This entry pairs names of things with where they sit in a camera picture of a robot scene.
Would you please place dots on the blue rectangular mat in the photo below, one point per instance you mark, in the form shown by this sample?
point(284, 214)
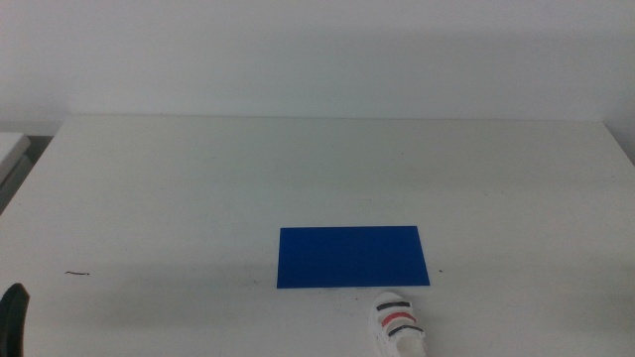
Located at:
point(347, 258)

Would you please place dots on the small dark thread scrap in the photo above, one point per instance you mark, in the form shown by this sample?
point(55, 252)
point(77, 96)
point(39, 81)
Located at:
point(77, 273)

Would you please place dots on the white side table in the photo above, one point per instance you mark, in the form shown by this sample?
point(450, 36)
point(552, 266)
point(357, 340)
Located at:
point(10, 149)

